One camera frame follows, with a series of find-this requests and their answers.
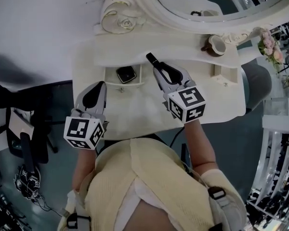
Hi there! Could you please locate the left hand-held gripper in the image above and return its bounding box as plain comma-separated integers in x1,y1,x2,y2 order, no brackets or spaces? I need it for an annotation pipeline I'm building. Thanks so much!
64,81,109,151

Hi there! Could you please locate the person's pale yellow top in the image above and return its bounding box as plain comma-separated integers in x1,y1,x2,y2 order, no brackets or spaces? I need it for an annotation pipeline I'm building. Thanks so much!
57,138,248,231

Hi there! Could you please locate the person's right forearm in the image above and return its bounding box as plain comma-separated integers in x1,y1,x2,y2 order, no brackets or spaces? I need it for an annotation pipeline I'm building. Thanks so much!
182,120,218,171

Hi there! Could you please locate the pink flower bouquet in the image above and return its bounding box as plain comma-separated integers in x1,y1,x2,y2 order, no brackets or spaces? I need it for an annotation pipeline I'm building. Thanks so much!
257,27,286,66

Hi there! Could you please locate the beige book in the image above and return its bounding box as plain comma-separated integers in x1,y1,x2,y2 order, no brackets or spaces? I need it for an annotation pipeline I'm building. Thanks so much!
9,107,36,136

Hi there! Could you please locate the black office chair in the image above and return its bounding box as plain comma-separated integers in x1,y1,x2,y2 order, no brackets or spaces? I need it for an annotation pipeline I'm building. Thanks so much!
0,78,60,176

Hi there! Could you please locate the person's left forearm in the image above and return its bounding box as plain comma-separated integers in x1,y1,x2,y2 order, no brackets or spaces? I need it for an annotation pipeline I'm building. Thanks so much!
72,148,99,192

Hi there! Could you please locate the brown and cream cup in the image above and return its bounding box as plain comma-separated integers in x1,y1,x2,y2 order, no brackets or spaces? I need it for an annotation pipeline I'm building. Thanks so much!
200,33,227,57

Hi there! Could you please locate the grey round chair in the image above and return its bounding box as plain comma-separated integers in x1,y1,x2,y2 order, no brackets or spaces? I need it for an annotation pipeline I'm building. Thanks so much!
240,62,273,115

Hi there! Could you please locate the clear plastic box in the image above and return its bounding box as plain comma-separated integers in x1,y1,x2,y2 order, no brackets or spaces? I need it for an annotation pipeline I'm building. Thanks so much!
263,97,289,117

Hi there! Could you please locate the person's grey harness strap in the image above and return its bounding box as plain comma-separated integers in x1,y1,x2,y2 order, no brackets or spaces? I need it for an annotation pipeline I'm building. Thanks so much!
60,189,92,231
207,186,234,231

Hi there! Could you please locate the black lipstick tube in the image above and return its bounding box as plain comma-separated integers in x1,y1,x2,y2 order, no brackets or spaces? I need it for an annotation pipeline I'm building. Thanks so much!
145,52,163,68

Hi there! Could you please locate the black device with cables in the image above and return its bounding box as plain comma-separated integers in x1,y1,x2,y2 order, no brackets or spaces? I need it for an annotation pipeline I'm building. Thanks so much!
13,164,42,200

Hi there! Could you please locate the white small drawer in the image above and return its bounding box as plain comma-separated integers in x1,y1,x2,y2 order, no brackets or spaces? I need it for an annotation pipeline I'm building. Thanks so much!
210,64,239,85
103,64,145,88

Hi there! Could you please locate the person's left grey harness strap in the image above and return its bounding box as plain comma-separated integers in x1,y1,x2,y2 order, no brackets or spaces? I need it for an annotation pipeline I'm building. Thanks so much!
60,189,92,231

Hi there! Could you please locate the white shelf with black gear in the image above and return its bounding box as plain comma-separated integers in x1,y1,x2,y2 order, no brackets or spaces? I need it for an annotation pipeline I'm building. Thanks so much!
245,126,289,229

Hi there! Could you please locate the white oval ornate mirror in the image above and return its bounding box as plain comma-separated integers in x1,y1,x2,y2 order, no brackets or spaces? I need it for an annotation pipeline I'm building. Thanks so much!
93,0,289,38

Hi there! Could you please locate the white dressing table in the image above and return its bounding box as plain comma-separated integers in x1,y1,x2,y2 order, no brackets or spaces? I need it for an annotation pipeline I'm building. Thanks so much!
71,30,247,141

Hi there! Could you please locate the person's right grey harness strap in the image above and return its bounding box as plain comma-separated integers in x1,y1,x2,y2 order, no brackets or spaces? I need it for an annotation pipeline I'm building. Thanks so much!
207,186,234,231

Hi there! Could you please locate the small black square case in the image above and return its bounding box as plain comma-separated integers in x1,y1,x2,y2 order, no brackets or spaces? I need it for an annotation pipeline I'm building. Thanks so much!
116,66,137,84

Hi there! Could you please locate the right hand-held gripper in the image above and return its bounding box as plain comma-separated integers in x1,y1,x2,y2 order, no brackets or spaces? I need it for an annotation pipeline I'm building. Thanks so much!
153,62,207,124

